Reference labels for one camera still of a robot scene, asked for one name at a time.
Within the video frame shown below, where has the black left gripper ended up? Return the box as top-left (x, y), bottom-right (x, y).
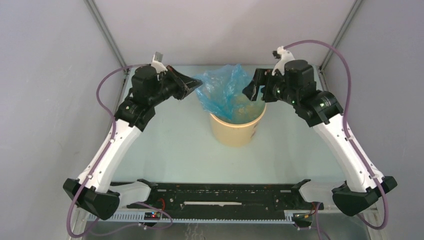
top-left (149, 65), bottom-right (204, 107)

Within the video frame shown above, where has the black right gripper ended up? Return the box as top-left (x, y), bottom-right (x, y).
top-left (242, 67), bottom-right (299, 106)

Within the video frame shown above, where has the blue plastic trash bag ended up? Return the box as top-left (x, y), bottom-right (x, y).
top-left (193, 64), bottom-right (266, 125)

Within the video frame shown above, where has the yellow printed trash bin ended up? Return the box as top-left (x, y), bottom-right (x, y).
top-left (209, 105), bottom-right (267, 147)

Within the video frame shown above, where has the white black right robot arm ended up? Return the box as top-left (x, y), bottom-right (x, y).
top-left (242, 60), bottom-right (397, 217)

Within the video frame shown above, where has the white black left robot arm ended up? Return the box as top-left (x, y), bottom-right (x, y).
top-left (63, 64), bottom-right (203, 220)

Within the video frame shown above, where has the small lit circuit board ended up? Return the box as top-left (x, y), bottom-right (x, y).
top-left (143, 212), bottom-right (161, 221)

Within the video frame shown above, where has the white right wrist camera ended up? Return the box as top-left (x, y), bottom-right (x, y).
top-left (271, 46), bottom-right (295, 76)

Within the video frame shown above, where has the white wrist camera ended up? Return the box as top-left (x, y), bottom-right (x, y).
top-left (271, 46), bottom-right (295, 76)
top-left (150, 51), bottom-right (167, 74)

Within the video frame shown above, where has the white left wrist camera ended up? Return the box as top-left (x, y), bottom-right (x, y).
top-left (150, 51), bottom-right (167, 74)

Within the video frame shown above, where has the aluminium corner frame left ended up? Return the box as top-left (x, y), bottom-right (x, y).
top-left (84, 0), bottom-right (127, 67)

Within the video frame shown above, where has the aluminium corner frame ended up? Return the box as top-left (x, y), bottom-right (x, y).
top-left (84, 0), bottom-right (127, 67)
top-left (319, 0), bottom-right (364, 72)

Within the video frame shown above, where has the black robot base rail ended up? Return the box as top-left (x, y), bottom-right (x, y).
top-left (114, 180), bottom-right (324, 221)

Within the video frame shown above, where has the aluminium corner frame right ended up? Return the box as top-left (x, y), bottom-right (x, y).
top-left (319, 0), bottom-right (364, 72)

